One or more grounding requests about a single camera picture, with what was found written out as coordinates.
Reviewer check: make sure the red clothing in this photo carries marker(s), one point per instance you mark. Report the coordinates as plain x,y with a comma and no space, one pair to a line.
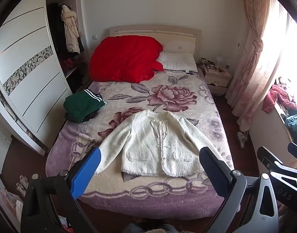
67,63

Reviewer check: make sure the pink patterned curtain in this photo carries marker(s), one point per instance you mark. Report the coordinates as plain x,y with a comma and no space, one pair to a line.
254,60

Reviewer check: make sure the floral plush blanket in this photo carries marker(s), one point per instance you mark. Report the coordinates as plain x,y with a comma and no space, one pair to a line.
163,97

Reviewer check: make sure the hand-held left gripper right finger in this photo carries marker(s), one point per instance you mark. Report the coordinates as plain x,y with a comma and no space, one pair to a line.
213,172

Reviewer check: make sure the blue clothing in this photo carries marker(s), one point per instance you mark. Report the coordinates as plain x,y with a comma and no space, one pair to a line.
295,125

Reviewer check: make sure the pair of light shoes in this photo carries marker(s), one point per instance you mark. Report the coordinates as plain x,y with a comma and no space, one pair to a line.
22,184

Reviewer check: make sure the small bottle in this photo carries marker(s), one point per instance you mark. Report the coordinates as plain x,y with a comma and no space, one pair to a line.
227,65

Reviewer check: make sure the white pillow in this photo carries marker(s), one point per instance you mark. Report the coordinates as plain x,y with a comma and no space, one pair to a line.
178,62

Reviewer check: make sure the white fuzzy jacket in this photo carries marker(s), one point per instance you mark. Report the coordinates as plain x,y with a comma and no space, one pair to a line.
153,148

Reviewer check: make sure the pink clothing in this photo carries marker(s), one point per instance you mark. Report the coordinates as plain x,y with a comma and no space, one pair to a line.
278,97

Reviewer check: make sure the small white table lamp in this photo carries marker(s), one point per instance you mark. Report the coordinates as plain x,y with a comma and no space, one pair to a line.
219,60

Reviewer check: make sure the green striped pants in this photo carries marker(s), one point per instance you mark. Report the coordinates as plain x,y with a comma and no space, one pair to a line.
81,103

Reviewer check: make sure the beige wooden bed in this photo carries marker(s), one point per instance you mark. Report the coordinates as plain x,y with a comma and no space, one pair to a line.
177,37

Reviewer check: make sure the red quilt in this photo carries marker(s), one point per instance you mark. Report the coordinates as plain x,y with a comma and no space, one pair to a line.
124,58

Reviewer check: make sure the beige nightstand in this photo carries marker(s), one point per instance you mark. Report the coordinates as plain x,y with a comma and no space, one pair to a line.
216,80

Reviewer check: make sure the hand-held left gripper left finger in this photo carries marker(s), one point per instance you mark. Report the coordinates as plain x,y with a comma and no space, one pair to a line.
86,172

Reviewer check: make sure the white sliding-door wardrobe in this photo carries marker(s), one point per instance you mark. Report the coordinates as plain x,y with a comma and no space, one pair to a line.
29,60

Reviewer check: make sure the pink bag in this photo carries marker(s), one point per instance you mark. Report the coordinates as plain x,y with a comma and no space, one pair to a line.
10,199

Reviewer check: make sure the beige hanging coat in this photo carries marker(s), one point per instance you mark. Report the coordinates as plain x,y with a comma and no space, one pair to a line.
70,31

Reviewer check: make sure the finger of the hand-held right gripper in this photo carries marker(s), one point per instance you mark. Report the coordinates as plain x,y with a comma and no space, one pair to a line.
296,150
270,159

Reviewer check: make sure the white slipper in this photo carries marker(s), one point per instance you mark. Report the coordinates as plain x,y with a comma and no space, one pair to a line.
242,139

